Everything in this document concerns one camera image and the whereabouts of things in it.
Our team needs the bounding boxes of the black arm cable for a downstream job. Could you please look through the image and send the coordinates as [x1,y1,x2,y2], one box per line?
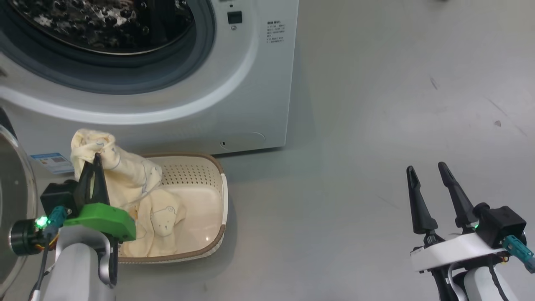
[485,257,511,301]
[27,234,53,301]

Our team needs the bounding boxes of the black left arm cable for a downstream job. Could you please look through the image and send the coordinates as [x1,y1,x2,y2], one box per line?
[27,234,53,301]

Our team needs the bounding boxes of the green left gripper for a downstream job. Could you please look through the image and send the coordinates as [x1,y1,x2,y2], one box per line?
[63,153,138,242]

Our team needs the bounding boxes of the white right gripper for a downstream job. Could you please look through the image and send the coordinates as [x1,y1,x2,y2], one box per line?
[406,162,505,273]

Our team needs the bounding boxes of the teal right camera connector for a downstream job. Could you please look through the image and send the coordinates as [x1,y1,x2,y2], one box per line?
[502,235,535,274]

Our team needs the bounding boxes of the cream outline print garment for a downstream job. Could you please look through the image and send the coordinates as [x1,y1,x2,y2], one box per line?
[70,129,163,209]

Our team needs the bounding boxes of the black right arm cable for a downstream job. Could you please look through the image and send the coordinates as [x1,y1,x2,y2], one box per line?
[485,257,511,301]

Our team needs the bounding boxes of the cream perforated laundry basket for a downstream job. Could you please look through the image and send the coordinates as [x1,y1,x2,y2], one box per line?
[117,153,229,264]

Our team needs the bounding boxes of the teal left camera connector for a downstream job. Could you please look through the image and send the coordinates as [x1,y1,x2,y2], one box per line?
[44,206,70,237]

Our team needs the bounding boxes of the white front-load washing machine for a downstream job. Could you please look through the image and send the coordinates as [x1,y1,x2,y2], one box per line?
[0,0,300,174]

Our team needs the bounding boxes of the teal camera connector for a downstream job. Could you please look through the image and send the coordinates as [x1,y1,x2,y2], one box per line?
[502,235,535,274]
[44,206,70,237]

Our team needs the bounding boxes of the round glass washing machine door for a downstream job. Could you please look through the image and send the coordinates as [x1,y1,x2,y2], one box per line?
[0,107,39,286]

